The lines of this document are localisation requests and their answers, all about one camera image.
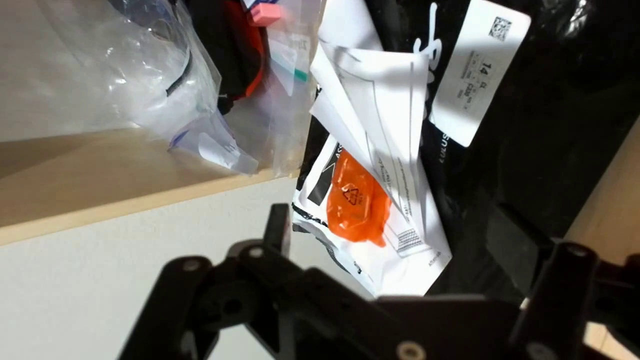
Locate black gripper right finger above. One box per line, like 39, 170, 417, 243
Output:
483, 198, 640, 360

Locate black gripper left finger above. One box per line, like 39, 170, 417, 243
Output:
118, 203, 375, 360

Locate white papers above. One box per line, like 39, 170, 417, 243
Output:
293, 0, 452, 296

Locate orange plastic wrapper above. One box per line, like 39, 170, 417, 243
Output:
326, 150, 389, 248

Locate black shopping bag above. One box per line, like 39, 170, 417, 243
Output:
291, 0, 640, 306

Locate white barcode label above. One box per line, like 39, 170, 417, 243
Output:
429, 0, 532, 148

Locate red and black garment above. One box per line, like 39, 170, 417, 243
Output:
184, 0, 267, 114

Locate clear plastic bag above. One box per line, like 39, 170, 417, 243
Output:
38, 0, 326, 175

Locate pink eraser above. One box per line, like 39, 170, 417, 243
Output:
249, 0, 283, 28

